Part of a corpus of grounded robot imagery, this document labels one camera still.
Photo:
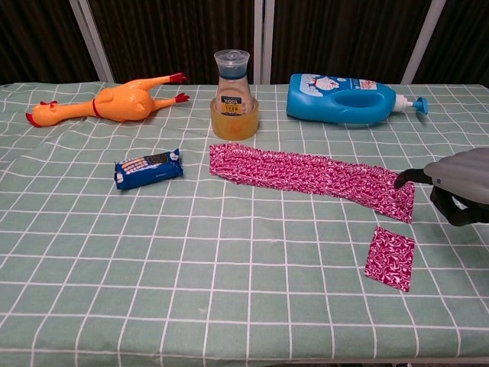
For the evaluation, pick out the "clear bottle yellow label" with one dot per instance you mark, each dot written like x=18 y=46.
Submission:
x=231 y=89

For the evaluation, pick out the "dark pleated curtain panel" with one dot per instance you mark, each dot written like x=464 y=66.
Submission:
x=34 y=38
x=462 y=38
x=172 y=34
x=344 y=34

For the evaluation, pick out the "grey metal frame post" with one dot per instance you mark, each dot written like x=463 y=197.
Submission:
x=423 y=38
x=92 y=38
x=263 y=38

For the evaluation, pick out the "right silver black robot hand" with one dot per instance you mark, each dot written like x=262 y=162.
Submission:
x=462 y=176

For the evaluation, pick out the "green checked tablecloth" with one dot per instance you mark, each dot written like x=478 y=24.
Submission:
x=229 y=267

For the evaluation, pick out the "blue cookie pack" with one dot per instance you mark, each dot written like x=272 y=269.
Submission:
x=149 y=174

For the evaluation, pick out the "orange rubber chicken toy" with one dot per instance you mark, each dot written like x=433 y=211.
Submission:
x=122 y=101

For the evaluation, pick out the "yellowish clear tape roll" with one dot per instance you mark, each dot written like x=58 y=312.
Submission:
x=233 y=128

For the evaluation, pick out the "blue detergent pump bottle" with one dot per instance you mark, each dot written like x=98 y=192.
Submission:
x=317 y=103

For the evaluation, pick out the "long pink patterned cloth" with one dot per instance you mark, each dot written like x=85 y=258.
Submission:
x=290 y=168

